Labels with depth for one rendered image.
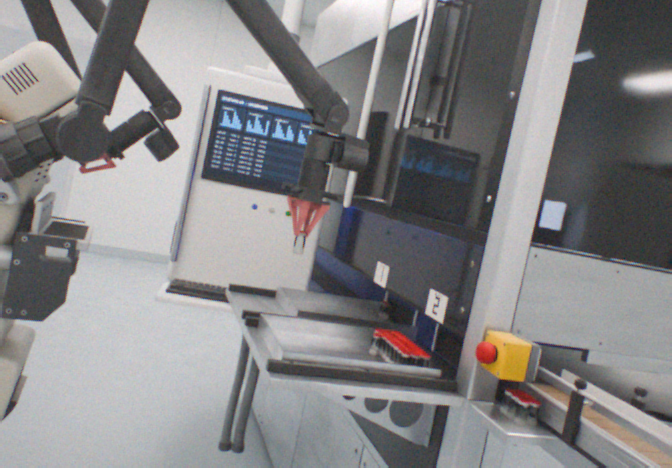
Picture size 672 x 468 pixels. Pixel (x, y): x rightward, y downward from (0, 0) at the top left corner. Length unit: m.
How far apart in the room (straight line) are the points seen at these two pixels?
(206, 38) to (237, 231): 4.78
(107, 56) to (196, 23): 5.66
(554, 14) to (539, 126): 0.21
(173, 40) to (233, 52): 0.64
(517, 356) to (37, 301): 0.88
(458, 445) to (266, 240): 1.06
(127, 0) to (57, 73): 0.23
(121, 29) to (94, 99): 0.12
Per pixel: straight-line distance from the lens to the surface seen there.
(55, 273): 1.17
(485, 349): 1.12
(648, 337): 1.45
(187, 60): 6.60
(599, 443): 1.11
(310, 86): 1.10
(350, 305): 1.78
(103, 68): 1.03
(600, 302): 1.34
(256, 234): 2.02
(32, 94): 1.18
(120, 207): 6.57
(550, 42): 1.22
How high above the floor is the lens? 1.24
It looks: 3 degrees down
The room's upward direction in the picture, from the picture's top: 12 degrees clockwise
